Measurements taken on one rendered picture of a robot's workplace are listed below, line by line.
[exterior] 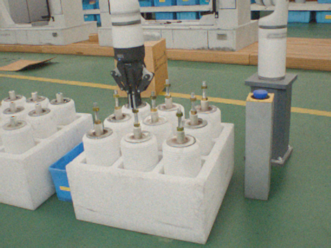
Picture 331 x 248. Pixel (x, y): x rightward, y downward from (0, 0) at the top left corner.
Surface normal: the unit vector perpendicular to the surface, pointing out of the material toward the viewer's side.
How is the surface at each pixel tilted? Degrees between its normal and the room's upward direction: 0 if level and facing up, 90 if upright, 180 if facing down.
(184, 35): 90
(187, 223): 90
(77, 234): 0
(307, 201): 0
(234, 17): 90
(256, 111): 90
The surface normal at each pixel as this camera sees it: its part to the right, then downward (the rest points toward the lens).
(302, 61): -0.54, 0.34
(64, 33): 0.84, 0.14
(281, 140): 0.21, 0.34
